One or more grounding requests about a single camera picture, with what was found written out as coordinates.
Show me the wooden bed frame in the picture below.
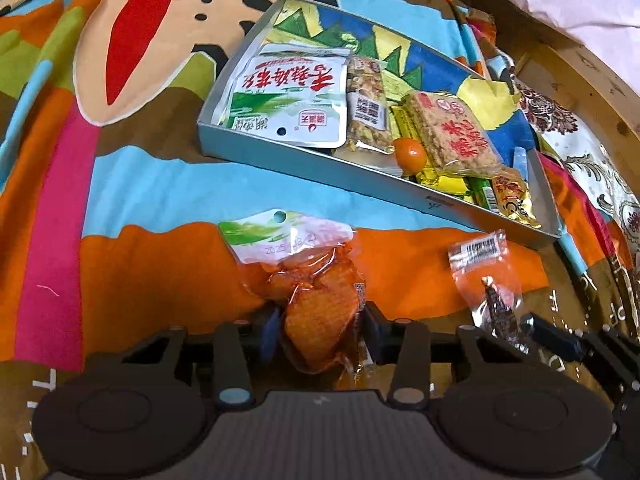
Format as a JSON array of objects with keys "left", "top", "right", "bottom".
[{"left": 495, "top": 35, "right": 640, "bottom": 161}]

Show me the green stick packet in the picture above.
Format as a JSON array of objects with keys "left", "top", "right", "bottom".
[{"left": 467, "top": 177, "right": 501, "bottom": 211}]

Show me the dinosaur print metal tray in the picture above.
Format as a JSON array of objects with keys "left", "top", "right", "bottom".
[{"left": 196, "top": 0, "right": 563, "bottom": 251}]

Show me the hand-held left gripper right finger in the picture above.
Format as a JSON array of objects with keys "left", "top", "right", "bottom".
[{"left": 363, "top": 306, "right": 551, "bottom": 405}]

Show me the orange tofu snack packet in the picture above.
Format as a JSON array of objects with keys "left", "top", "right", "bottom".
[{"left": 218, "top": 208, "right": 381, "bottom": 391}]

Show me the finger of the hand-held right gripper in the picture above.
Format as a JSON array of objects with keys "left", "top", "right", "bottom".
[{"left": 522, "top": 312, "right": 640, "bottom": 401}]

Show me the gold foil snack packet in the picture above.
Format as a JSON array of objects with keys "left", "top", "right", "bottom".
[{"left": 490, "top": 167, "right": 543, "bottom": 228}]

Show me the yellow snack bar packet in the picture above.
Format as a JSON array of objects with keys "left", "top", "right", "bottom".
[{"left": 390, "top": 105, "right": 481, "bottom": 201}]

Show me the puffed rice cracker packet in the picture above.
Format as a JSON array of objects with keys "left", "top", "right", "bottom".
[{"left": 402, "top": 90, "right": 503, "bottom": 178}]

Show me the white green seaweed packet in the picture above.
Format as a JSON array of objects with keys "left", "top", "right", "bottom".
[{"left": 220, "top": 42, "right": 351, "bottom": 148}]

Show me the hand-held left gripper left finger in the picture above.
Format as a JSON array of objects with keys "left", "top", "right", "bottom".
[{"left": 87, "top": 307, "right": 281, "bottom": 406}]

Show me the clear nut bar packet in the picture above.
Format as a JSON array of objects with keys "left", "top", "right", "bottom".
[{"left": 332, "top": 55, "right": 396, "bottom": 156}]

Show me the cartoon monkey printed blanket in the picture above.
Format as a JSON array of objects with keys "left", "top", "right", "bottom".
[{"left": 0, "top": 0, "right": 640, "bottom": 411}]

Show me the small mandarin orange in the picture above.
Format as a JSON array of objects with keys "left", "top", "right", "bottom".
[{"left": 393, "top": 138, "right": 428, "bottom": 171}]

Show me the clear packet with dark snack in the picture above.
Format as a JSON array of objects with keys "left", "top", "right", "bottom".
[{"left": 448, "top": 229, "right": 525, "bottom": 343}]

